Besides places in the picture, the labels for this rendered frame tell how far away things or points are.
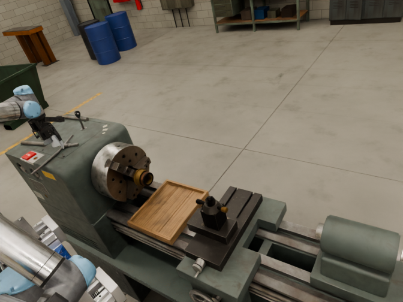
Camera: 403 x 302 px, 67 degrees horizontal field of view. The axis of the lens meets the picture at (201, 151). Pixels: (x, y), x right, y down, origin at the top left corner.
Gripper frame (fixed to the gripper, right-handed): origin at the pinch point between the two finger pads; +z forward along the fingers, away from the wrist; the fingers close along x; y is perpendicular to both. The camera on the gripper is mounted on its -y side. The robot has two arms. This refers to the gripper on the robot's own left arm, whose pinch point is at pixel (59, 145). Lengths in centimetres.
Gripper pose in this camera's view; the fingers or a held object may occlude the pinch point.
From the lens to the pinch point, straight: 180.7
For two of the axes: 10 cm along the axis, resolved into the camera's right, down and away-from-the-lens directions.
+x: 8.3, 1.7, -5.4
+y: -5.2, 5.8, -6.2
